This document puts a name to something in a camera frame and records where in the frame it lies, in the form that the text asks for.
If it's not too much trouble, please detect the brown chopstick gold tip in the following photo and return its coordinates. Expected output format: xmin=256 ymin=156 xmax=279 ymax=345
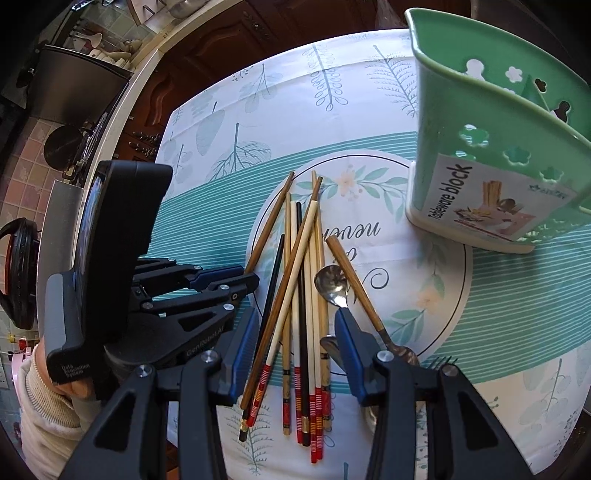
xmin=238 ymin=175 xmax=324 ymax=411

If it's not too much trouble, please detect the wooden handle steel spoon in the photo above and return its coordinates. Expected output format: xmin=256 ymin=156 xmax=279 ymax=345
xmin=327 ymin=236 xmax=420 ymax=366

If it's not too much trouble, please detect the black chopstick red end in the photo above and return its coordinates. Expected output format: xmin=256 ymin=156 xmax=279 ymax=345
xmin=294 ymin=201 xmax=312 ymax=447

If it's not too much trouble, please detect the pale chopstick red end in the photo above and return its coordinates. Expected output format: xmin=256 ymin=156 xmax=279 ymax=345
xmin=291 ymin=202 xmax=318 ymax=464

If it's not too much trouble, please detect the tan chopstick red band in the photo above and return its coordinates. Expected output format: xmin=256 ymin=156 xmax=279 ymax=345
xmin=310 ymin=172 xmax=332 ymax=461

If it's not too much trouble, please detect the green tableware block holder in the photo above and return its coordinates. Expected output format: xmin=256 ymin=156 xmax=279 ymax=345
xmin=406 ymin=8 xmax=590 ymax=254

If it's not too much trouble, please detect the steel spoon gold handle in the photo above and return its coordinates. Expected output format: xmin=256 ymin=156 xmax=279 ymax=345
xmin=315 ymin=265 xmax=349 ymax=308

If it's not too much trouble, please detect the white knit sleeve forearm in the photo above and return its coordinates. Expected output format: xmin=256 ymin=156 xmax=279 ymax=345
xmin=16 ymin=358 xmax=101 ymax=479

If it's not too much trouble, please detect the person's left hand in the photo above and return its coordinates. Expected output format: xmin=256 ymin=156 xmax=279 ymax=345
xmin=34 ymin=337 xmax=93 ymax=400

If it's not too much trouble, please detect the black red rice cooker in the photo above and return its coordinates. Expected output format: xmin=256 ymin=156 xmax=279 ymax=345
xmin=1 ymin=217 xmax=39 ymax=330

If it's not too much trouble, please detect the steel splash guard panel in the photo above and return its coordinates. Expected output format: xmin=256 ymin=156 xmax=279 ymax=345
xmin=36 ymin=180 xmax=83 ymax=336

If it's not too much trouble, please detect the leaf patterned tablecloth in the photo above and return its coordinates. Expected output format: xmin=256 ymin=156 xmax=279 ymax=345
xmin=149 ymin=30 xmax=590 ymax=478

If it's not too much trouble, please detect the black frying pan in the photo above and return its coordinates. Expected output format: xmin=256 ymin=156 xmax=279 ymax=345
xmin=43 ymin=125 xmax=84 ymax=171

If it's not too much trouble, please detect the black gas stove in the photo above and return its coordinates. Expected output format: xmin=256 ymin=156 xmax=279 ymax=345
xmin=62 ymin=111 xmax=110 ymax=186

